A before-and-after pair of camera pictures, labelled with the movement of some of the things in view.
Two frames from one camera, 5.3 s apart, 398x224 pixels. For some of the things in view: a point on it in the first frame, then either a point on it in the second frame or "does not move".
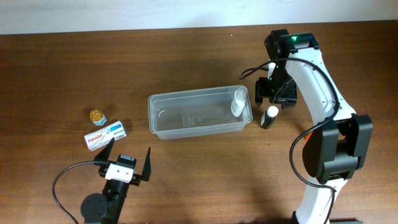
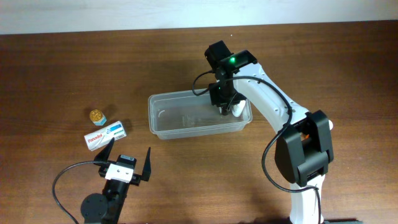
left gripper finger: x=104 y=155 does not move
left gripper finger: x=147 y=168 does not move
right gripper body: x=274 y=93 → x=222 y=101
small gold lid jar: x=97 y=117 does not move
